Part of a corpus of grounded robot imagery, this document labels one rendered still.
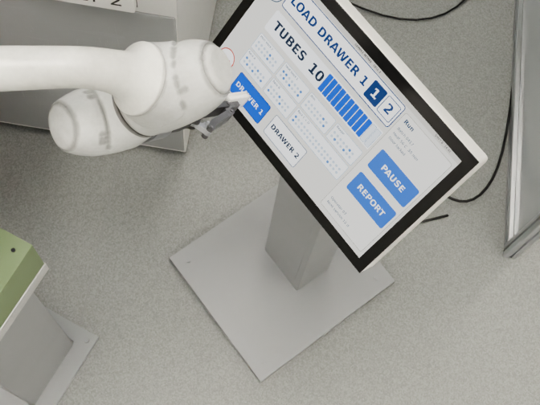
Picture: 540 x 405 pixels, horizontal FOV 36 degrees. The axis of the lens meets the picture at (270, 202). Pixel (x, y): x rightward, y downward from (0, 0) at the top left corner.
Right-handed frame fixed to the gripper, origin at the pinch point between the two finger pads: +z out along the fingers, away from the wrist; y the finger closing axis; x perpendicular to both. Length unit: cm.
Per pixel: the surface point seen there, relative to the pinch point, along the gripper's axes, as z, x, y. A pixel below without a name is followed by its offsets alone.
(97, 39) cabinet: 22, 32, 48
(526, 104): 140, 2, -17
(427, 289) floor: 101, 50, -43
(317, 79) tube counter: 5.0, -13.2, -8.0
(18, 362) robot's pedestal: -5, 89, -1
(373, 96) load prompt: 5.0, -19.4, -17.7
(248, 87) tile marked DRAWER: 5.0, -1.5, 1.5
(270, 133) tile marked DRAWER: 5.0, 1.3, -7.9
